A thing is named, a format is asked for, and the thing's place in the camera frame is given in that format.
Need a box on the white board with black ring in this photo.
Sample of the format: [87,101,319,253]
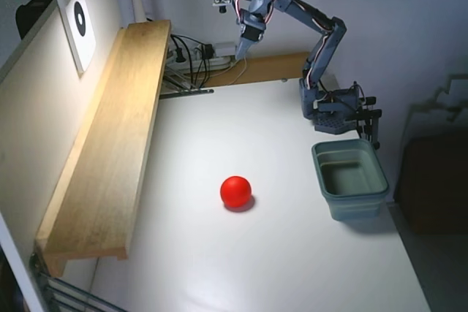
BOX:
[56,0,97,78]

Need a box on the dark brown cabinet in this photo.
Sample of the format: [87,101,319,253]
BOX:
[393,135,468,235]

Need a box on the black bag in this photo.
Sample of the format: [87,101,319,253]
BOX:
[15,0,64,39]

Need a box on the white power strip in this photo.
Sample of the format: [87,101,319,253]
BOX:
[166,42,235,72]

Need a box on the grey rectangular container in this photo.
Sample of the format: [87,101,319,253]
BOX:
[311,139,390,222]

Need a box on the thin white cable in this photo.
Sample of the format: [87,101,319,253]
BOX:
[218,54,249,86]

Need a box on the black table clamp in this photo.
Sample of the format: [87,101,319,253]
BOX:
[356,96,383,151]

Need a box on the red ball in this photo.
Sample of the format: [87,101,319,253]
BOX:
[219,175,253,208]

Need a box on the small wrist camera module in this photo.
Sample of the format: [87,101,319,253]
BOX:
[213,0,235,14]

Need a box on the metal shelf bracket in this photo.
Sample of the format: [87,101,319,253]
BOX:
[159,69,215,100]

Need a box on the grey metal rack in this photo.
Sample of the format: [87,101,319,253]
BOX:
[29,253,127,312]

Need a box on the white lamp pole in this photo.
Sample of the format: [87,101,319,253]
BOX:
[126,0,148,23]

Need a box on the black power cable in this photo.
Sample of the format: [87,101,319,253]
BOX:
[170,34,205,88]

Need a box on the blue-grey gripper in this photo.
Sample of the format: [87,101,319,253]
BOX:
[235,7,272,61]

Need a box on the wooden back strip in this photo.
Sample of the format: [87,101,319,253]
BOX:
[206,51,312,87]

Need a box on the long wooden shelf board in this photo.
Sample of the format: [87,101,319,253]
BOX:
[35,19,173,278]

